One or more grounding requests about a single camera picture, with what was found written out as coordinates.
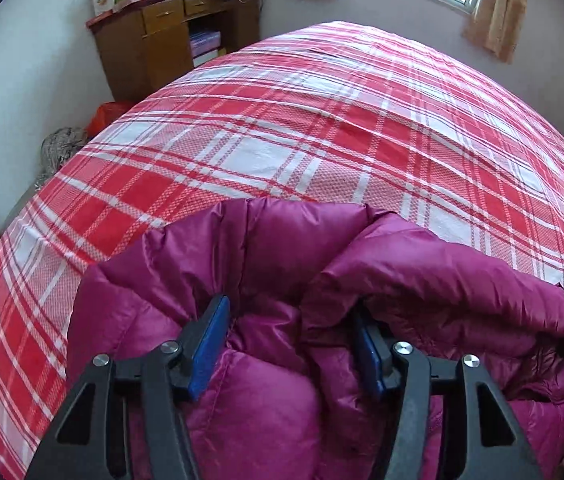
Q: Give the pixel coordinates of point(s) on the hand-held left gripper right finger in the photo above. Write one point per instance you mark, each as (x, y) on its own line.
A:
(366, 360)

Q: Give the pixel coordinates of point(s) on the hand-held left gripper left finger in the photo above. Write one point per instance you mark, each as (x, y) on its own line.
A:
(209, 345)

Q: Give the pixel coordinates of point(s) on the magenta down jacket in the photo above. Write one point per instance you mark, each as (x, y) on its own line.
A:
(272, 425)

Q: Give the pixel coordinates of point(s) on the red plaid bed sheet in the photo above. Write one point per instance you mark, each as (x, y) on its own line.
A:
(282, 130)

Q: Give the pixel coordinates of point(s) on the grey woven bundle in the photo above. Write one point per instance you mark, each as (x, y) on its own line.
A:
(61, 152)

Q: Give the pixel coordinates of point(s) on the red plastic bag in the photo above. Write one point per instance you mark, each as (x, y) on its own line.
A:
(106, 117)

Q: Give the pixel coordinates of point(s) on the wooden cabinet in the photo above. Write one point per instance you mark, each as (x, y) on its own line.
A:
(131, 55)

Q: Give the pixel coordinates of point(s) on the stack of books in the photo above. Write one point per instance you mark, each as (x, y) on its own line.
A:
(205, 44)

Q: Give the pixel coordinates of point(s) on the beige patterned curtain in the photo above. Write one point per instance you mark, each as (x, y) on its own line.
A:
(499, 10)

